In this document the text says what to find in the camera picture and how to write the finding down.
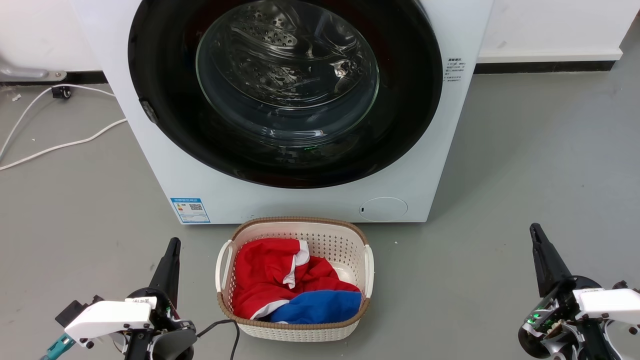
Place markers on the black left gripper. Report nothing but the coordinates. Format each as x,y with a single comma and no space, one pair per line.
165,317

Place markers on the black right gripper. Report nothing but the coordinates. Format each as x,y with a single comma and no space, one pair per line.
557,320

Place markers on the black round glass washer door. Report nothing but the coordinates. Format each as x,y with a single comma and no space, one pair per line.
165,125

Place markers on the white front-load washing machine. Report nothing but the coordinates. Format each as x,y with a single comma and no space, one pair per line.
280,200

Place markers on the blue energy label sticker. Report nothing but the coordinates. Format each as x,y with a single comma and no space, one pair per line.
190,210

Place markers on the red and white garment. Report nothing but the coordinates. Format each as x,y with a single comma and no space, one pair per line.
265,270

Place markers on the black left wrist plug block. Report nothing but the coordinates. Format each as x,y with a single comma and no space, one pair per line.
72,310

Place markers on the blue garment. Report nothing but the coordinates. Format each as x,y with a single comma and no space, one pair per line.
320,306

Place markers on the white perforated laundry basket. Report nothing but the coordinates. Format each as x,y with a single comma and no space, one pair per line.
320,235

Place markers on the round white filter cover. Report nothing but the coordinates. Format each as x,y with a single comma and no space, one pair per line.
384,209

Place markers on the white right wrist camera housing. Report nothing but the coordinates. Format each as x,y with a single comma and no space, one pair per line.
612,304

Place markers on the grey metal bracket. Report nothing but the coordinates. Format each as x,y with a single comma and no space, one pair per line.
30,73

